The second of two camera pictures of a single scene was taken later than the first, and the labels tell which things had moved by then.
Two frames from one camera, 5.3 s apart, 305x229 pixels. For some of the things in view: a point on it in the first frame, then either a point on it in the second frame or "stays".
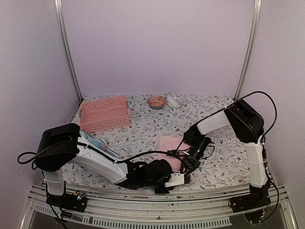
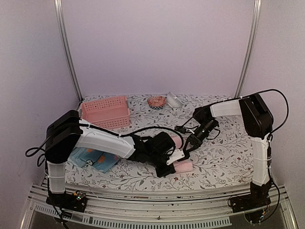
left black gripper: x=162 y=192 to x=169 y=171
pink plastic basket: x=104 y=114 stays
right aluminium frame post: x=257 y=16 stays
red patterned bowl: x=156 y=102 stays
